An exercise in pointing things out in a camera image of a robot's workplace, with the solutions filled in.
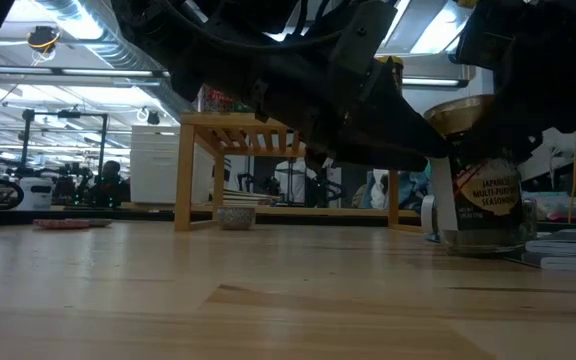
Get blue Yellowstone book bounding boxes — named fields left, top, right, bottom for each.
left=522, top=228, right=576, bottom=272

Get black background robot arms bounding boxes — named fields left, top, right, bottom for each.
left=50, top=162, right=94, bottom=207

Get pile of clothes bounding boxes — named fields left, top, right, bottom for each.
left=367, top=167, right=432, bottom=211

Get black camera stand frame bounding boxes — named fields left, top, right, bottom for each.
left=21, top=108, right=109, bottom=176

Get red smoked paprika tin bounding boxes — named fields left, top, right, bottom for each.
left=200, top=84, right=239, bottom=114

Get long ceiling light bar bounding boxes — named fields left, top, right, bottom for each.
left=0, top=66, right=469, bottom=87

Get furikake jar tan lid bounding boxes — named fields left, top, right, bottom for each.
left=423, top=94, right=539, bottom=257

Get yellow coiled ceiling cable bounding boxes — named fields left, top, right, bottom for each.
left=25, top=25, right=63, bottom=66

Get small speckled bowl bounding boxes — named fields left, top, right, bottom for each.
left=217, top=206, right=257, bottom=231

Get wooden slatted shelf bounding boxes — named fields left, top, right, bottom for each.
left=174, top=112, right=422, bottom=234

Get pink translucent plastic bag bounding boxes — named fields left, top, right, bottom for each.
left=535, top=192, right=576, bottom=224

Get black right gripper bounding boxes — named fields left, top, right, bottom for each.
left=447, top=0, right=576, bottom=166

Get spice jar white lid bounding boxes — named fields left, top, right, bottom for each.
left=420, top=193, right=438, bottom=235

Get person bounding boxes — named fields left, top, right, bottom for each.
left=273, top=157, right=319, bottom=206
left=91, top=159, right=132, bottom=209

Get stack of flat trays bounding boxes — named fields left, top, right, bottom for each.
left=222, top=188, right=280, bottom=208

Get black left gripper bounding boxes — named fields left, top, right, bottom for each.
left=167, top=49, right=450, bottom=173

